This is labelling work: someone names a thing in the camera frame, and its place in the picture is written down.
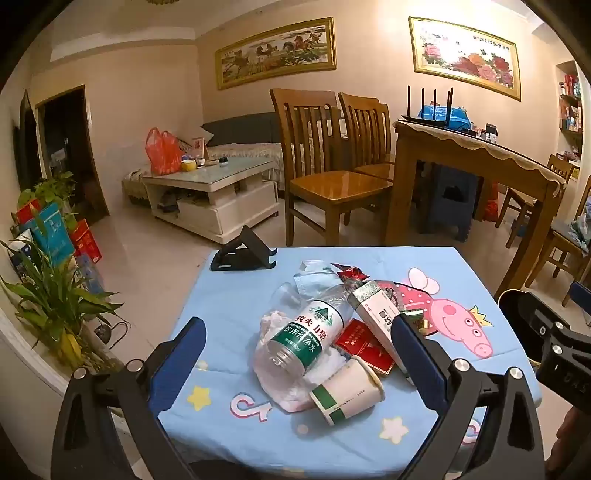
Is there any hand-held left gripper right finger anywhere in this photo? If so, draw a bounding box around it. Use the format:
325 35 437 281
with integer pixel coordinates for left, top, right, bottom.
392 314 546 480

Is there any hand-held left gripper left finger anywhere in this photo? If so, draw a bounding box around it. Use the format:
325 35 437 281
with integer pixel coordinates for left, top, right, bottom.
51 318 207 480

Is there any long cardboard box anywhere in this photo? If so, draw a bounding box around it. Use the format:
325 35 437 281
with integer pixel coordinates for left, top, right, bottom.
347 281 416 386

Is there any white green paper cup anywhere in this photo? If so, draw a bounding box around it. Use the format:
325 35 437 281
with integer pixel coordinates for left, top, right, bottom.
308 355 385 426

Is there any white plastic bag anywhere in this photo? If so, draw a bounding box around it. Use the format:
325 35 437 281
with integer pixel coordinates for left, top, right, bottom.
256 309 352 414

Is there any red candy wrapper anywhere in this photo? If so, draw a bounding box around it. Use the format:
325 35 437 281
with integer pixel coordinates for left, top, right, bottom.
331 263 370 283

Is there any clear plastic water bottle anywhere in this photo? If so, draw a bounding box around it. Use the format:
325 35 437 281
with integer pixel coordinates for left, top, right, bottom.
253 277 365 384

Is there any person's right forearm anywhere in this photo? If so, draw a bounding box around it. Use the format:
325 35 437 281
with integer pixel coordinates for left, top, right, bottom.
547 408 591 472

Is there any green gold foil wrapper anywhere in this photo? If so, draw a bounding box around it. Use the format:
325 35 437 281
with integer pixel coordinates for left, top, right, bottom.
399 310 435 335

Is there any red cigarette box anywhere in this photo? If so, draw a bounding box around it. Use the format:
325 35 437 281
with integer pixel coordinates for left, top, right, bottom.
333 318 397 374

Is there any wooden dining chair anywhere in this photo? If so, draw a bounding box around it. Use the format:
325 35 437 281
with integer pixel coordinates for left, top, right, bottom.
270 88 393 247
338 92 398 181
496 154 575 250
524 175 591 308

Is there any clear plastic cup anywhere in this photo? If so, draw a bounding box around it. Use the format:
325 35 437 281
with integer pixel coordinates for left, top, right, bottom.
276 282 305 319

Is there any black phone stand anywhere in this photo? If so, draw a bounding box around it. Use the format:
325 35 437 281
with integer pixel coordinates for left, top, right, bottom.
210 225 279 272

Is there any blue face mask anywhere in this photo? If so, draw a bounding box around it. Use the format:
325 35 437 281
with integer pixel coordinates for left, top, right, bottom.
294 261 345 296

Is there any green potted plant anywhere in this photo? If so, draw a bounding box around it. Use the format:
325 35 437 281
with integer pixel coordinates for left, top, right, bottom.
0 171 125 374

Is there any red gift box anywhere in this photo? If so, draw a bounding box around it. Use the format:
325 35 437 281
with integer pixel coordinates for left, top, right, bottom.
69 219 102 264

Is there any wooden dining table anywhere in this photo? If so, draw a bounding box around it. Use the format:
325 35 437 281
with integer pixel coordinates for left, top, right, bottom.
385 121 566 301

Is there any red bag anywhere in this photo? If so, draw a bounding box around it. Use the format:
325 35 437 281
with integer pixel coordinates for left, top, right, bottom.
480 182 500 222

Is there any blue plastic stool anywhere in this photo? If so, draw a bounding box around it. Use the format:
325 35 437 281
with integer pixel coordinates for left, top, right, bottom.
420 164 490 243

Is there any white glass coffee table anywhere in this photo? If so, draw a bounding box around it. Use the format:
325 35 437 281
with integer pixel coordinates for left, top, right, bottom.
141 154 280 245

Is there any blue gift box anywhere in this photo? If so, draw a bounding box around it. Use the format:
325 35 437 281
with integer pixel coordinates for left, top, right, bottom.
28 203 77 268

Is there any orange plastic bag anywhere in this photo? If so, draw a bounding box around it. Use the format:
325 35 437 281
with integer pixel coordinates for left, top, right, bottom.
145 128 185 176

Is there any beige lace table cover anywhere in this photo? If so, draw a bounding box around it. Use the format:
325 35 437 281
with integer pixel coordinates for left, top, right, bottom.
392 119 568 185

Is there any grey sofa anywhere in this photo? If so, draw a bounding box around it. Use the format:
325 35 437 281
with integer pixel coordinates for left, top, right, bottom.
121 113 352 208

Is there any black wifi router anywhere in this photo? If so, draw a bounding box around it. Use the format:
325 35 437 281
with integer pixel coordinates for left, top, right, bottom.
399 85 478 132

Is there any blue plastic bag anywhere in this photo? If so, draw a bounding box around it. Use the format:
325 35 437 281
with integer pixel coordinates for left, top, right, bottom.
418 105 472 130

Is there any black television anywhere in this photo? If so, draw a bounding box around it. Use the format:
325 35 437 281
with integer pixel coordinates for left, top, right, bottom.
13 90 40 192

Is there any framed flower painting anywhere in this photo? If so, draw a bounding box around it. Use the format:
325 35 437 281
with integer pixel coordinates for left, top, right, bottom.
409 17 522 101

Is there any framed horse painting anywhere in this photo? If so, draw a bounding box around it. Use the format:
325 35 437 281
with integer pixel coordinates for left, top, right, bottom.
215 17 337 90

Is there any wall shelf with items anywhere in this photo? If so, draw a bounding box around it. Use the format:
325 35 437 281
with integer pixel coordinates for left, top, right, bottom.
556 60 585 162

